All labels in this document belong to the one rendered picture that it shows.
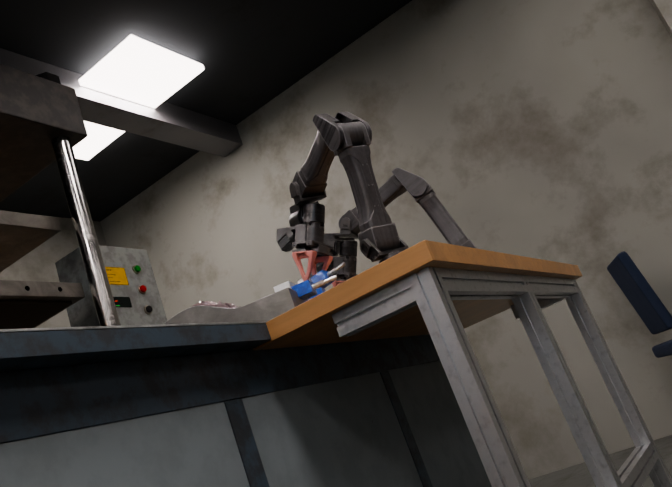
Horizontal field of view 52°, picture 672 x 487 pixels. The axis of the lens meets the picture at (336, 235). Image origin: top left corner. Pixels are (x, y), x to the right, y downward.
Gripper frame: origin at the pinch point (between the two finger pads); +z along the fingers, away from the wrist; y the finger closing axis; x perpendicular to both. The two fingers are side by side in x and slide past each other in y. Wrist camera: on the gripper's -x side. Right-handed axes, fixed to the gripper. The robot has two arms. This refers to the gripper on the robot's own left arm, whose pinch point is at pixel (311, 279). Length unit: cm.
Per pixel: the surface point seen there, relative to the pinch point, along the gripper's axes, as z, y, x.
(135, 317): 4, -21, -90
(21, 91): -64, 27, -97
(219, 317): 14.0, 38.2, 4.3
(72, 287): -2, 9, -85
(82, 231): -21, 7, -86
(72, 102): -68, 7, -100
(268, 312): 13.0, 34.7, 14.1
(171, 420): 33, 63, 18
